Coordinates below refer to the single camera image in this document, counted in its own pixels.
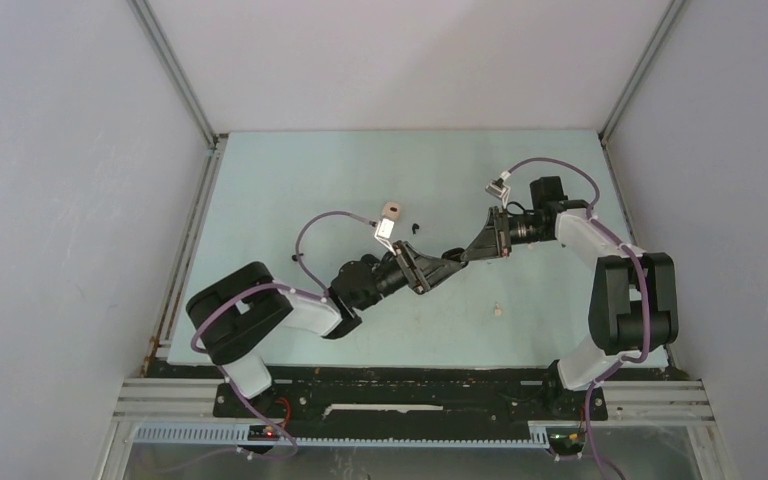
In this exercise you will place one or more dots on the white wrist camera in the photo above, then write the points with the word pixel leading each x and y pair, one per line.
pixel 499 188
pixel 383 231

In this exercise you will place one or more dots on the black charging case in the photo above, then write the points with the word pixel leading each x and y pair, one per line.
pixel 454 254

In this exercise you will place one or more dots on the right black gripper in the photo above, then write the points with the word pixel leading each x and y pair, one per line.
pixel 489 243

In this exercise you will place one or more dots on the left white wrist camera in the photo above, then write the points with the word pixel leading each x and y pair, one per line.
pixel 383 231

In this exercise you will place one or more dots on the beige earbud charging case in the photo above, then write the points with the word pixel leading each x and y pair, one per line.
pixel 391 211

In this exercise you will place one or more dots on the left controller board red led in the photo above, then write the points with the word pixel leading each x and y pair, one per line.
pixel 263 434

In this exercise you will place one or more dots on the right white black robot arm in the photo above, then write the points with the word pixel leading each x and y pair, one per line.
pixel 633 302

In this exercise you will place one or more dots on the aluminium frame rail front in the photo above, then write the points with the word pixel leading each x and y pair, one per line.
pixel 629 403

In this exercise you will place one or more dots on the right controller board green led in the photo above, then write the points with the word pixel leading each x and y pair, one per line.
pixel 567 439

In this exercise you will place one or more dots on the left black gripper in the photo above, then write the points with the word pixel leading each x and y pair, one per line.
pixel 420 271

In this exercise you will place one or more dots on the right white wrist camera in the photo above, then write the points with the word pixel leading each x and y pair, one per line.
pixel 499 188

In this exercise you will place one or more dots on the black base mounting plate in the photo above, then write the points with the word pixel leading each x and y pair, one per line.
pixel 413 404

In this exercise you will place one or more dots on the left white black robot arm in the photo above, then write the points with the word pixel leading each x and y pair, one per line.
pixel 235 314

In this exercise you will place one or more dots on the left aluminium corner post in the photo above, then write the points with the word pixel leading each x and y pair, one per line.
pixel 164 51

